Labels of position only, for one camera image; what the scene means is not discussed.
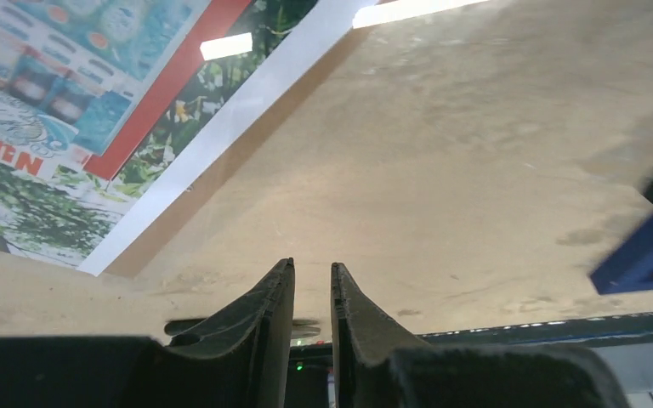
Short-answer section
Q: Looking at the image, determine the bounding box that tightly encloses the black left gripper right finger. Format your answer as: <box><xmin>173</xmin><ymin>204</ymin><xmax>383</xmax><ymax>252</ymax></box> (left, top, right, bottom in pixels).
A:
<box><xmin>331</xmin><ymin>262</ymin><xmax>430</xmax><ymax>407</ymax></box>

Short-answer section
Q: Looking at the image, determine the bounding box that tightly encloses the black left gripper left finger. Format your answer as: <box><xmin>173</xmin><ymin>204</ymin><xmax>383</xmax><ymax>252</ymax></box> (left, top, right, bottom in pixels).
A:
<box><xmin>166</xmin><ymin>258</ymin><xmax>295</xmax><ymax>407</ymax></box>

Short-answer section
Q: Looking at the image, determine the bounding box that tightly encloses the colourful printed photo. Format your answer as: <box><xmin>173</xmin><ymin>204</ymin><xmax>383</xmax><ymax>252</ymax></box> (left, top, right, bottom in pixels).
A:
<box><xmin>0</xmin><ymin>1</ymin><xmax>366</xmax><ymax>275</ymax></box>

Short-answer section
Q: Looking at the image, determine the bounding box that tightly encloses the blue wooden picture frame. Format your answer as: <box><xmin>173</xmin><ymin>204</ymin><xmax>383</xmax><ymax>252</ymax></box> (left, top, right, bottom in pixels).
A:
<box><xmin>589</xmin><ymin>213</ymin><xmax>653</xmax><ymax>295</ymax></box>

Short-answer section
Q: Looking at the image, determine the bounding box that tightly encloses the brown backing board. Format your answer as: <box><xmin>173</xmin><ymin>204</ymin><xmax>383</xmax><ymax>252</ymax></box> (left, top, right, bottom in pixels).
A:
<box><xmin>102</xmin><ymin>28</ymin><xmax>372</xmax><ymax>278</ymax></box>

